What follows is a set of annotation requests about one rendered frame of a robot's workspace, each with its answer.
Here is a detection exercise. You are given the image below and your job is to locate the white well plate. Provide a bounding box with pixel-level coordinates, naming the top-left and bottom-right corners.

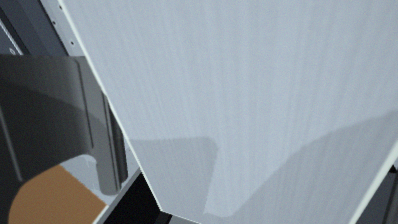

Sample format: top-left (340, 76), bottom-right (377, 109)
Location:
top-left (58, 0), bottom-right (398, 224)

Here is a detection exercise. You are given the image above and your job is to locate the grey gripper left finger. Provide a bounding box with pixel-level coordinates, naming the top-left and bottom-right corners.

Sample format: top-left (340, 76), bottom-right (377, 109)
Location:
top-left (0, 54), bottom-right (128, 224)

